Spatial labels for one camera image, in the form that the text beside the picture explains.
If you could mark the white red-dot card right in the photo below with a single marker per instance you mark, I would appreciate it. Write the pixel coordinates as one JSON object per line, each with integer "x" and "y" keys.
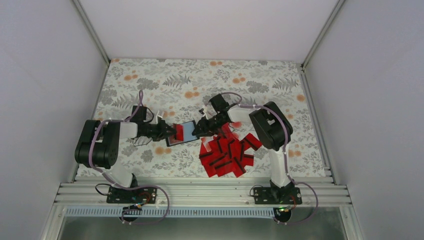
{"x": 236, "y": 125}

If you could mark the black card holder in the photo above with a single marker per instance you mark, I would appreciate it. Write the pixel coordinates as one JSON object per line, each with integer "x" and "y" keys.
{"x": 184, "y": 134}

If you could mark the red card bottom left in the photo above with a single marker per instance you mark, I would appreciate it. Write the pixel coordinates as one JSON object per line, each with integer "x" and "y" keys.
{"x": 208, "y": 164}

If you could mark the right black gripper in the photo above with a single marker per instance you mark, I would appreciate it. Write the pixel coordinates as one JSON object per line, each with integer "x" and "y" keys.
{"x": 205, "y": 128}

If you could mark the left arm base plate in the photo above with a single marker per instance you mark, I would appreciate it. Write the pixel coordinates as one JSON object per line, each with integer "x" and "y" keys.
{"x": 138, "y": 196}

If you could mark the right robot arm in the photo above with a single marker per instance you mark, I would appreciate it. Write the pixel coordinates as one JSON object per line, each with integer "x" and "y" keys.
{"x": 271, "y": 126}

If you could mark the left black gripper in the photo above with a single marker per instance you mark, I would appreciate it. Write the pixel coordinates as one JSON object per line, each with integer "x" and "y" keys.
{"x": 162, "y": 133}

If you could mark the floral patterned table mat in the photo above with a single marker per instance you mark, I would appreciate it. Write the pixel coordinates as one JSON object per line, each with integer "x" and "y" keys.
{"x": 180, "y": 88}

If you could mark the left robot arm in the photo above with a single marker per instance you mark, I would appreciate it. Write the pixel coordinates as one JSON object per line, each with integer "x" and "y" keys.
{"x": 98, "y": 144}

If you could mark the aluminium rail frame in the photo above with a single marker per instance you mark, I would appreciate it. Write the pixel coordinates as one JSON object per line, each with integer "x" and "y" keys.
{"x": 86, "y": 196}

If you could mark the red card bottom middle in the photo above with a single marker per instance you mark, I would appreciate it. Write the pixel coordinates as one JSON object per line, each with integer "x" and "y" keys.
{"x": 240, "y": 163}

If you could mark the red card right edge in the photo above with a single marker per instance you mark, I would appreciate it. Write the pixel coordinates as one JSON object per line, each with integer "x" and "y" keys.
{"x": 250, "y": 142}

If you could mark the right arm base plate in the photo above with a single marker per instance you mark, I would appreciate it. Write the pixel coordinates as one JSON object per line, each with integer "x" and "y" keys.
{"x": 270, "y": 196}

